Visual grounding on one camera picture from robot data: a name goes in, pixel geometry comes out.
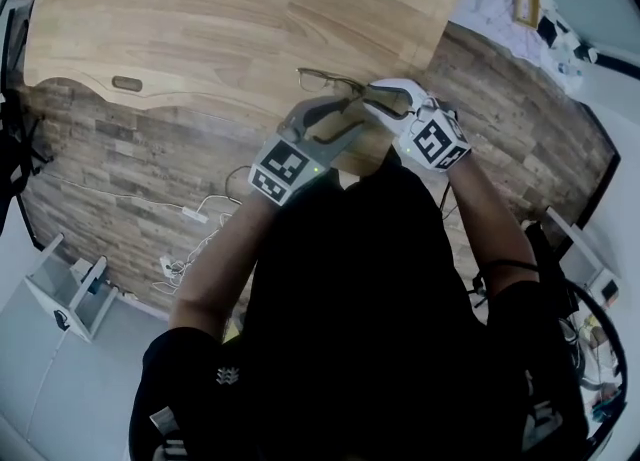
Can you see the gold picture frame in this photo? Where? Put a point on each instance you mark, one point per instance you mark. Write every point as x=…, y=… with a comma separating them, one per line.
x=527, y=4

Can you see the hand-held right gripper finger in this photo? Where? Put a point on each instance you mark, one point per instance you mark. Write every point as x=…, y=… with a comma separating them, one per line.
x=395, y=84
x=391, y=119

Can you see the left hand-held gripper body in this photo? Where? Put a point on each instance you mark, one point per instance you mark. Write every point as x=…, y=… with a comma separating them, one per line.
x=283, y=165

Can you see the white shelf unit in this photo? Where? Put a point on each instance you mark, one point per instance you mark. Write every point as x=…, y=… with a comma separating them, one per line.
x=582, y=254

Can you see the person's left forearm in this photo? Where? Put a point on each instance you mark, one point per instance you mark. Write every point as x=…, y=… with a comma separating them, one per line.
x=220, y=259

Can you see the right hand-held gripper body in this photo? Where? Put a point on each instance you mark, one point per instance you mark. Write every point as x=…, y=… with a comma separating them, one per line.
x=436, y=141

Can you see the black-framed floor panel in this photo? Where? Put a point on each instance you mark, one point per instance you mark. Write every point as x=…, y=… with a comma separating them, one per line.
x=602, y=184

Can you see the white power strip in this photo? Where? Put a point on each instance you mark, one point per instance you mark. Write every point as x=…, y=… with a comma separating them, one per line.
x=195, y=214

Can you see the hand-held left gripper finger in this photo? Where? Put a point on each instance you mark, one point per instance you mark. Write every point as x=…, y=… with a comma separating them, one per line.
x=345, y=141
x=325, y=105

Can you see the person's black shirt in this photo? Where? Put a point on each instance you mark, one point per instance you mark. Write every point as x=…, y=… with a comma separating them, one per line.
x=360, y=309

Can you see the white side table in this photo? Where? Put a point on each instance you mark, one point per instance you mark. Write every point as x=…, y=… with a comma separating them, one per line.
x=82, y=294

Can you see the white rumpled bedding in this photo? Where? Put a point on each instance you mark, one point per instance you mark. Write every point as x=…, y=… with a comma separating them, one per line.
x=500, y=19

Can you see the person's right forearm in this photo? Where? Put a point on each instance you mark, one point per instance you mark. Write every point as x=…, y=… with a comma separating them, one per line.
x=492, y=219

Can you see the black stand frame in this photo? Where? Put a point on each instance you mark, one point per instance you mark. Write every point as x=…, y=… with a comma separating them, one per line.
x=11, y=159

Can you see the thin dark-framed glasses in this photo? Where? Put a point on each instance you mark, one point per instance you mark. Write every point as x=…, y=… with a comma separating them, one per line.
x=358, y=89

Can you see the pile of small clutter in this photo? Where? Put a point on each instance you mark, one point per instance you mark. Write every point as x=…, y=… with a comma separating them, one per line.
x=597, y=349

